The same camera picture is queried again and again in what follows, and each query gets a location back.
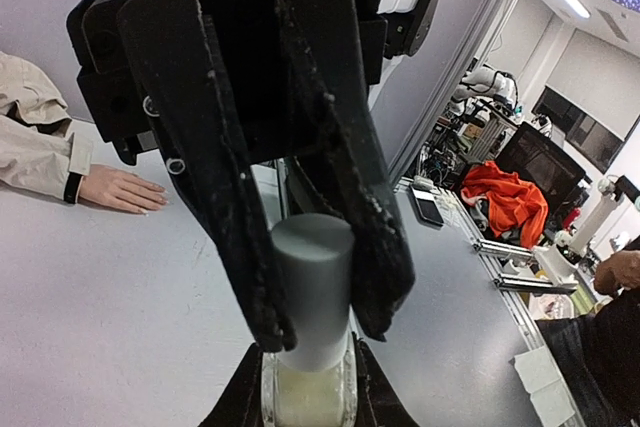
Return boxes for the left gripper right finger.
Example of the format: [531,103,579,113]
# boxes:
[352,334,418,427]

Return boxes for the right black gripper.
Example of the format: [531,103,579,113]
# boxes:
[66,0,415,352]

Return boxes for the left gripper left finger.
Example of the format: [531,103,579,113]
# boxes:
[199,344,263,427]

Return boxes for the white nail polish bottle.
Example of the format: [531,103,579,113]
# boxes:
[260,213,358,426]

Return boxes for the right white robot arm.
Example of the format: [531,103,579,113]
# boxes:
[66,0,438,353]

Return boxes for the white paper sheets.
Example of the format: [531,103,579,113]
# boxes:
[513,347,576,427]

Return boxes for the mannequin hand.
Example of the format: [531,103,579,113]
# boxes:
[78,164,168,215]

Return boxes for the smartphone on table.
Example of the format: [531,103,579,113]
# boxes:
[410,183,444,228]

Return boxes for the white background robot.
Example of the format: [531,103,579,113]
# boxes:
[447,66,520,122]

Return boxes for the beige jacket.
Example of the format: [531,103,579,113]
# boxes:
[1,53,93,204]

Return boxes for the orange cloth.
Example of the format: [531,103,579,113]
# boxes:
[460,161,549,249]

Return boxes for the operator hand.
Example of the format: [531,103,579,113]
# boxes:
[594,251,639,297]

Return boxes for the black desk monitor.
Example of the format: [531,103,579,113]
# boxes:
[495,123,592,214]

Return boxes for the aluminium frame post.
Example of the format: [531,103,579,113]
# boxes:
[372,0,506,184]

